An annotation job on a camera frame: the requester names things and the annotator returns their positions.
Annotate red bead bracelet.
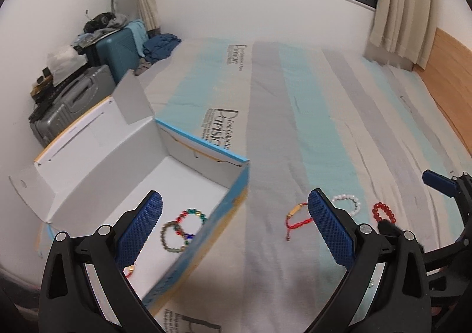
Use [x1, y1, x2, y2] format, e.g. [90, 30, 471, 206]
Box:
[372, 202, 397, 225]

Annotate dark blue clothes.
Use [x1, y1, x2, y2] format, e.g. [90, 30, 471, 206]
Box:
[142, 34, 182, 62]

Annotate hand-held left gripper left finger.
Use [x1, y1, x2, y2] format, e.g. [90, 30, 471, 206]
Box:
[39, 191, 163, 333]

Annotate teal suitcase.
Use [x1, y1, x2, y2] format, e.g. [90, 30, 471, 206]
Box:
[86, 23, 148, 84]

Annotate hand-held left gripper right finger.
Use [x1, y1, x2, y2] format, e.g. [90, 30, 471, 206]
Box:
[307, 188, 433, 333]

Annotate multicolour bead bracelet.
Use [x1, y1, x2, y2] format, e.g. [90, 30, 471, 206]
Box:
[176, 208, 208, 245]

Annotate dark clutter pile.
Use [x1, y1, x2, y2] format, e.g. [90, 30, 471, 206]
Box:
[31, 67, 56, 102]

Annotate white bead bracelet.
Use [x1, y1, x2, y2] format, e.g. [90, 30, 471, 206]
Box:
[331, 193, 362, 217]

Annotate white plastic bag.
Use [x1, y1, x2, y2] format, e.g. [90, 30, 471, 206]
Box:
[46, 44, 83, 81]

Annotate dark clothes pile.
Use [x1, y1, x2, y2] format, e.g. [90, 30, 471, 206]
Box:
[76, 13, 128, 46]

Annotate light blue towel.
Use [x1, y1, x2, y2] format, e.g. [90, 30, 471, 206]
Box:
[127, 20, 149, 57]

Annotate wooden headboard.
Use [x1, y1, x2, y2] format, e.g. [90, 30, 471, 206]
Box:
[415, 27, 472, 156]

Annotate green and brown bead bracelet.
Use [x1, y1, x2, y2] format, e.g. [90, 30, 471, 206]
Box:
[160, 220, 190, 253]

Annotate wide beige curtain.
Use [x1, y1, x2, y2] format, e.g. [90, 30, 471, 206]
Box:
[363, 0, 443, 70]

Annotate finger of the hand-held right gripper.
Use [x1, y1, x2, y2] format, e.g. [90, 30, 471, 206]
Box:
[378, 219, 403, 238]
[422, 170, 472, 210]

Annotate blue and yellow cardboard box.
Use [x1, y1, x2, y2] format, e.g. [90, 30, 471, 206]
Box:
[8, 69, 249, 319]

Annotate grey suitcase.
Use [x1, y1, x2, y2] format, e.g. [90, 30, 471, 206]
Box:
[29, 64, 117, 147]

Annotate striped bed sheet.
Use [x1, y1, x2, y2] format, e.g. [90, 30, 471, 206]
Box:
[0, 36, 472, 333]

